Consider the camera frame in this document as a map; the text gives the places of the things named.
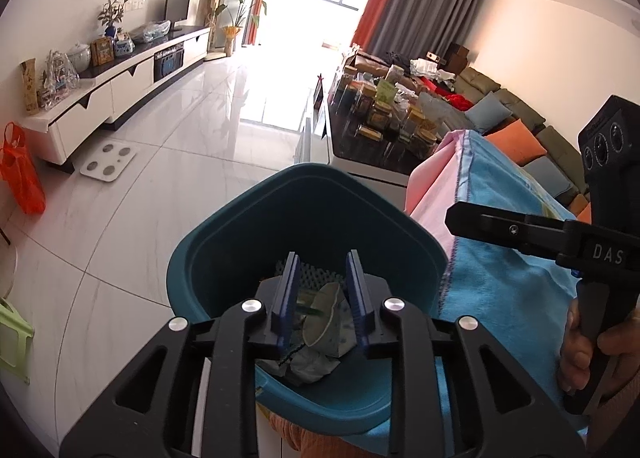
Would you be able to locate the black monitor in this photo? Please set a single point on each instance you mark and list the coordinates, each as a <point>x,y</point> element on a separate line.
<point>177,7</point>

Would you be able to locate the tall leafy potted plant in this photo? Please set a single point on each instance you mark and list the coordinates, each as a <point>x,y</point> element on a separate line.
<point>245,12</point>

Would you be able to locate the glass ship ornament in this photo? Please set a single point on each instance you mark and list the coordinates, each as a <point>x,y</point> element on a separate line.
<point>57,82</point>

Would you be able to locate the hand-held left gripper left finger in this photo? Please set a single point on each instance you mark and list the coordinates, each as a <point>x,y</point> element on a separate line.
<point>286,308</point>

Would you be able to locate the white wall socket panel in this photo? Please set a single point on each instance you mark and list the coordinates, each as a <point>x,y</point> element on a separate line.
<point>135,3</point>

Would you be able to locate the green and brown sofa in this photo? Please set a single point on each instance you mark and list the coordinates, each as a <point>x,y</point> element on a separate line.
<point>480,80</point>

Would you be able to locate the white ceramic jar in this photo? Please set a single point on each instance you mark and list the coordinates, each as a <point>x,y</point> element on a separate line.
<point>79,57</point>

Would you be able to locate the clear plastic bag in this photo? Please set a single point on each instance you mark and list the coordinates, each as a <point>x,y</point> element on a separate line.
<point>150,31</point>

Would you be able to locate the tall wooden vase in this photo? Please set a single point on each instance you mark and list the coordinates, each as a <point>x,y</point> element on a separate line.
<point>30,87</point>

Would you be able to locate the wooden picture frame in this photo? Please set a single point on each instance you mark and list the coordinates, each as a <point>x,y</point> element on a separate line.
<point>102,51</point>

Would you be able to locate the green box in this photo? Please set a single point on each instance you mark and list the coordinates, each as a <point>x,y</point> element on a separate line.
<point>386,92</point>

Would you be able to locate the teal plastic trash bin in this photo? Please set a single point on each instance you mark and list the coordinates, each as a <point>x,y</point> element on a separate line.
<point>300,208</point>

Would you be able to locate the grey plastic bag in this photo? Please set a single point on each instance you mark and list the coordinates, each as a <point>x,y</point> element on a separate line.
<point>435,107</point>

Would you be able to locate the blue floral printed blanket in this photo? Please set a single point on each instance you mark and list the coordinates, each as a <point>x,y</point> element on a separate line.
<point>500,263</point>

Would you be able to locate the dark coffee table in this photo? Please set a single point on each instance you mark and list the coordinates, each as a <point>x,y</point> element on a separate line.
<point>360,152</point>

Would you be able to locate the red cloth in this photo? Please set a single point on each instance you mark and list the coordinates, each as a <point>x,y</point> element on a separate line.
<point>450,95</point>

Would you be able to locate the green plastic stool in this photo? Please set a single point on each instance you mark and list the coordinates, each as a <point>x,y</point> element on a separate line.
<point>15,338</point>

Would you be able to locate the white bathroom scale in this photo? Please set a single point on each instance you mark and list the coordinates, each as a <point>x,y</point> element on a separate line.
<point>107,161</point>

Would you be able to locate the person's right hand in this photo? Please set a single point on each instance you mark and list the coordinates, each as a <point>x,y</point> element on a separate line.
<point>572,358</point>

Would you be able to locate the person's right forearm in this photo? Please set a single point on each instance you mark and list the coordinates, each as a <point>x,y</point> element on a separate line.
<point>622,413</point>

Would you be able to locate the brown cardboard boxes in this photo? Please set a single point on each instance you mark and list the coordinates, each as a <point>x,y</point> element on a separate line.
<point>457,57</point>

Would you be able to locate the pile of white clothes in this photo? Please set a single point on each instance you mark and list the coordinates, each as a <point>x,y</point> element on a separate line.
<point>430,68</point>

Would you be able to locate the blue cushion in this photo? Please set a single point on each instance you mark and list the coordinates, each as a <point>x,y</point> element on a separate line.
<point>487,112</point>
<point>550,177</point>

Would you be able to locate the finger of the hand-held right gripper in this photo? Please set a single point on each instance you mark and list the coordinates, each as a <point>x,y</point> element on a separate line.
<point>500,227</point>

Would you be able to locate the blue and white bowl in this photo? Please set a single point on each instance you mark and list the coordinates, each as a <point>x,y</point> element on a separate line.
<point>124,46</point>

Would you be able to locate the group of glass jars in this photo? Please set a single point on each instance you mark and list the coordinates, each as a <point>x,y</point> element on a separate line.
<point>395,122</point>

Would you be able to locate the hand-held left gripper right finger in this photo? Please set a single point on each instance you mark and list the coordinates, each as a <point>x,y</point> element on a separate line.
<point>357,308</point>

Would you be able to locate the white and black TV cabinet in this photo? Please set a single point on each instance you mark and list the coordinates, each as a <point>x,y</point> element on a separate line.
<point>130,82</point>

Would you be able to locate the orange cushion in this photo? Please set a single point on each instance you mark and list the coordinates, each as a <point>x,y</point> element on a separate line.
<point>517,140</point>
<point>582,205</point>

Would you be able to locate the person's orange knit garment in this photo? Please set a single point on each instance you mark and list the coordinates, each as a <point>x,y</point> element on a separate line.
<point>300,440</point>

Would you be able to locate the orange plastic bag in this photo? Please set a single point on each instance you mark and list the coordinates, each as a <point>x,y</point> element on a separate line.
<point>22,172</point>

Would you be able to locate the small plant in blue vase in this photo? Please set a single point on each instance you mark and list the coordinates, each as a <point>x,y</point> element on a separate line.
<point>111,17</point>

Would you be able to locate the white stool with black legs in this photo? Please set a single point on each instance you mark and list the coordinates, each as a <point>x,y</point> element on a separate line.
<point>7,268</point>

